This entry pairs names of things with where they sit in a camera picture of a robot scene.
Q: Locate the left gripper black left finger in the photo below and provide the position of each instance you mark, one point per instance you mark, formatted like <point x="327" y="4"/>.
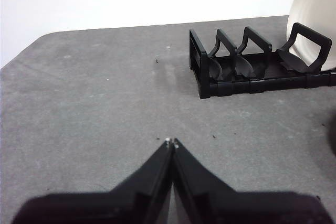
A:
<point x="126" y="203"/>

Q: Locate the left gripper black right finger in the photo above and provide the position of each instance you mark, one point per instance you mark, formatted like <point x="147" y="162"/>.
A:
<point x="231" y="205"/>

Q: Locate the black plate rack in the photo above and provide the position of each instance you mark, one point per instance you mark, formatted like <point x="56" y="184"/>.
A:
<point x="236" y="85"/>

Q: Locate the white plate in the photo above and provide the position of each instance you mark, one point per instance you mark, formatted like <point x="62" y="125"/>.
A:
<point x="309" y="3"/>

